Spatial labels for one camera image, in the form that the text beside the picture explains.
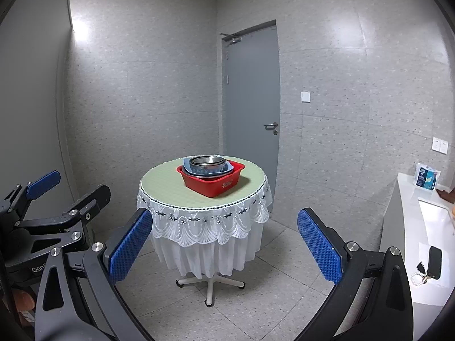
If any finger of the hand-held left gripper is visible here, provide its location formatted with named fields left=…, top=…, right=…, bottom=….
left=0, top=170, right=61, bottom=223
left=13, top=184, right=111, bottom=244

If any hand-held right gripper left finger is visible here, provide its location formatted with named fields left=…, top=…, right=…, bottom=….
left=34, top=208, right=154, bottom=341

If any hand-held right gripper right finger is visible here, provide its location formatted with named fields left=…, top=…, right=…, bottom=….
left=295, top=208, right=415, bottom=341

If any red plastic basin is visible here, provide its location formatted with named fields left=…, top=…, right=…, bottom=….
left=177, top=161, right=246, bottom=198

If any large steel bowl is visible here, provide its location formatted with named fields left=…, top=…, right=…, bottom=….
left=189, top=155, right=228, bottom=177

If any blue plastic basin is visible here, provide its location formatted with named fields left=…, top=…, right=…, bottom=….
left=182, top=156, right=235, bottom=178

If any person's left hand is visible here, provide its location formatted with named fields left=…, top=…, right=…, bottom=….
left=12, top=288, right=36, bottom=314

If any green round table mat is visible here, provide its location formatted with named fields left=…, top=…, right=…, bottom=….
left=140, top=157, right=268, bottom=209

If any white lace tablecloth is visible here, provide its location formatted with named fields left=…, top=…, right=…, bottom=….
left=137, top=170, right=274, bottom=280

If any white counter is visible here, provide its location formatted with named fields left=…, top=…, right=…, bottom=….
left=379, top=172, right=455, bottom=331

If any white table base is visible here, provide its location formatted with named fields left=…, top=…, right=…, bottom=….
left=175, top=272, right=246, bottom=308

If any black key fob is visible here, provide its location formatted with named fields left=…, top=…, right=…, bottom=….
left=427, top=246, right=442, bottom=280

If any white sink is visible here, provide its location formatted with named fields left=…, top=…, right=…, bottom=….
left=417, top=199, right=455, bottom=246

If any blue tissue packet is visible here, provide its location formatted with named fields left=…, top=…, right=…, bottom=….
left=415, top=162, right=441, bottom=190

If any grey door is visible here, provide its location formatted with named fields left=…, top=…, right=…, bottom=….
left=220, top=19, right=281, bottom=225

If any key ring with beads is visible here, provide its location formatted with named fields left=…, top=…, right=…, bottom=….
left=412, top=262, right=429, bottom=287

